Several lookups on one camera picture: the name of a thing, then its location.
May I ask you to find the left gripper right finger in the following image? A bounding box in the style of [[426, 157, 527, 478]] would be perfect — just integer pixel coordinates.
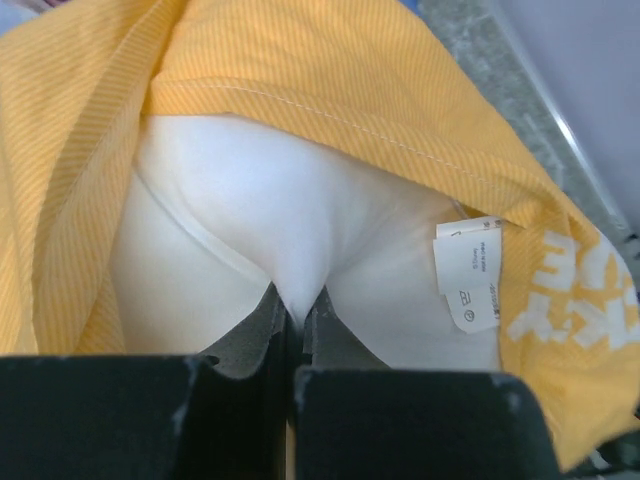
[[292, 292, 561, 479]]

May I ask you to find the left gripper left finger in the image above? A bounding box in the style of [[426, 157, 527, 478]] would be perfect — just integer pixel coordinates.
[[1, 287, 288, 479]]

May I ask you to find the white pillow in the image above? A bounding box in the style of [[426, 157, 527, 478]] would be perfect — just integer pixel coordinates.
[[111, 115, 500, 370]]

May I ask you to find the yellow Mickey Mouse pillowcase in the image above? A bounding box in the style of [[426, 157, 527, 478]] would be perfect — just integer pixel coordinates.
[[1, 1, 639, 470]]

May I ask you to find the white care label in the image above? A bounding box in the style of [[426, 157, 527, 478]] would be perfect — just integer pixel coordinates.
[[433, 216, 502, 334]]

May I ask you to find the aluminium right side rail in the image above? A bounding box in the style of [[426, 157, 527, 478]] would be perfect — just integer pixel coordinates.
[[491, 2, 639, 259]]

